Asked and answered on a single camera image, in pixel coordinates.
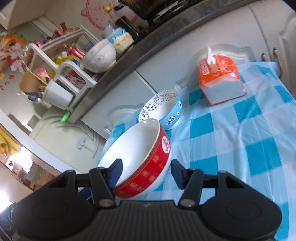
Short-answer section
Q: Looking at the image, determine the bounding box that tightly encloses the red white bowl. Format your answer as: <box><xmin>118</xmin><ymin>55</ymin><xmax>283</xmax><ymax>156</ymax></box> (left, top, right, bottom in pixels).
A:
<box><xmin>98</xmin><ymin>118</ymin><xmax>171</xmax><ymax>199</ymax></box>

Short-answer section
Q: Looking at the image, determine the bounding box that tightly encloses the blue cartoon animal bowl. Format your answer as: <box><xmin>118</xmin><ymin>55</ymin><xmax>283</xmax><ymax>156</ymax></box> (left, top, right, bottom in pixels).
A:
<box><xmin>138</xmin><ymin>89</ymin><xmax>183</xmax><ymax>130</ymax></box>

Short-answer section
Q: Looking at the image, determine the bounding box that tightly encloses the orange tissue pack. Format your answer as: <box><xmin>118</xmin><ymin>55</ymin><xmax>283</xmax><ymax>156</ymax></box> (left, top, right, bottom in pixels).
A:
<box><xmin>198</xmin><ymin>46</ymin><xmax>246</xmax><ymax>105</ymax></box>

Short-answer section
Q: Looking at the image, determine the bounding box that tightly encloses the blue checked tablecloth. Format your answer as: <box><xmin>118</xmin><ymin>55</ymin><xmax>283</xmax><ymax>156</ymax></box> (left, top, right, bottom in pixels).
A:
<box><xmin>99</xmin><ymin>60</ymin><xmax>296</xmax><ymax>241</ymax></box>

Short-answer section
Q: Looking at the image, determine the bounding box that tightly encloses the yellow towel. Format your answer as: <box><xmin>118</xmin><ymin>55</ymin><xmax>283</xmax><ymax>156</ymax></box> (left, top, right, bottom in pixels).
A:
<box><xmin>0</xmin><ymin>127</ymin><xmax>20</xmax><ymax>155</ymax></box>

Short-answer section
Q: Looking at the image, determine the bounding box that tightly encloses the green clip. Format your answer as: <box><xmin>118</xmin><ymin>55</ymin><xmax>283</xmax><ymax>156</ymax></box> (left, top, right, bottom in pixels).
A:
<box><xmin>60</xmin><ymin>111</ymin><xmax>71</xmax><ymax>123</ymax></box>

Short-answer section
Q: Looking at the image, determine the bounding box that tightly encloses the white utensil holder cup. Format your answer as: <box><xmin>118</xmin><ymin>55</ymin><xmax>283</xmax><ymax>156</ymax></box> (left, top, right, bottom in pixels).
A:
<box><xmin>42</xmin><ymin>80</ymin><xmax>74</xmax><ymax>110</ymax></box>

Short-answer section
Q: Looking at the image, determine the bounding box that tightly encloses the wooden spatula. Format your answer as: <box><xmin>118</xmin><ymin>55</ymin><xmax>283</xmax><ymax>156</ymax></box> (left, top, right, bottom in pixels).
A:
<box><xmin>19</xmin><ymin>71</ymin><xmax>47</xmax><ymax>93</ymax></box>

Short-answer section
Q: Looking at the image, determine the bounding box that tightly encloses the white floral bowl on counter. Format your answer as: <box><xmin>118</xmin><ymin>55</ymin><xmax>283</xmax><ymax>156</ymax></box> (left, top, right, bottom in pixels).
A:
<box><xmin>80</xmin><ymin>39</ymin><xmax>116</xmax><ymax>73</ymax></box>

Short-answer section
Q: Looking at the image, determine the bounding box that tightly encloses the white spice rack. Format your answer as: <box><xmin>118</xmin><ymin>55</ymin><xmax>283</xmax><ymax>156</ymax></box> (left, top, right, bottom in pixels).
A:
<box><xmin>23</xmin><ymin>25</ymin><xmax>98</xmax><ymax>112</ymax></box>

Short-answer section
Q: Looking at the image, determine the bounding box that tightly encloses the blue white container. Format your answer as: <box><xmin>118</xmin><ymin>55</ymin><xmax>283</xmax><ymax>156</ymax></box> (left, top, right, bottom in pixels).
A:
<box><xmin>107</xmin><ymin>28</ymin><xmax>134</xmax><ymax>55</ymax></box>

